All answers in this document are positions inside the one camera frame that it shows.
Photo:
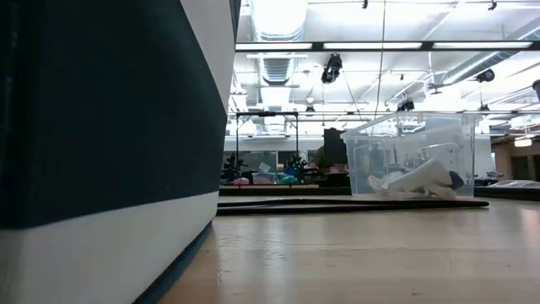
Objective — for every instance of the person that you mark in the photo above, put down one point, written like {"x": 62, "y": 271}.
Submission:
{"x": 320, "y": 158}

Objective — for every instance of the black background monitor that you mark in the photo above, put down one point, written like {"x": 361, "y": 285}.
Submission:
{"x": 335, "y": 148}

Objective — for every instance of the small black ceiling fixture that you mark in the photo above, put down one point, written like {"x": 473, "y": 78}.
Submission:
{"x": 406, "y": 105}

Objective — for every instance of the white sock with dark toe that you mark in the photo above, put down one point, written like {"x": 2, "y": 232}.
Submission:
{"x": 422, "y": 177}

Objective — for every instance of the clear plastic bin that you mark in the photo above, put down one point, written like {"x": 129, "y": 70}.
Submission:
{"x": 464, "y": 143}

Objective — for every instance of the round black ceiling fixture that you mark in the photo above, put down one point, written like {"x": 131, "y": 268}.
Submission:
{"x": 486, "y": 76}

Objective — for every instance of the white fabric bundle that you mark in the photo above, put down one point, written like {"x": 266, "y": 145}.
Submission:
{"x": 519, "y": 184}

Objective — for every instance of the black overhead light beam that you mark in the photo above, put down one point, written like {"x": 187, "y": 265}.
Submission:
{"x": 536, "y": 45}

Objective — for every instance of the black background rig frame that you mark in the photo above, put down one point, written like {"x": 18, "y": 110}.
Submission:
{"x": 266, "y": 114}

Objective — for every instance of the black overhead camera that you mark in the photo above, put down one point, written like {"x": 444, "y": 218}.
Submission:
{"x": 332, "y": 67}

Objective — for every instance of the silver ventilation duct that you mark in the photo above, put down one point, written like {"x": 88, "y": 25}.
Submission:
{"x": 278, "y": 25}

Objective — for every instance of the black aluminium table frame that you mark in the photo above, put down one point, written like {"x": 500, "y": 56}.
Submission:
{"x": 506, "y": 192}

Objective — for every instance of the glowing wall lamp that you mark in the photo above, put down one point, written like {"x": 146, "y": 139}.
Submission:
{"x": 523, "y": 142}

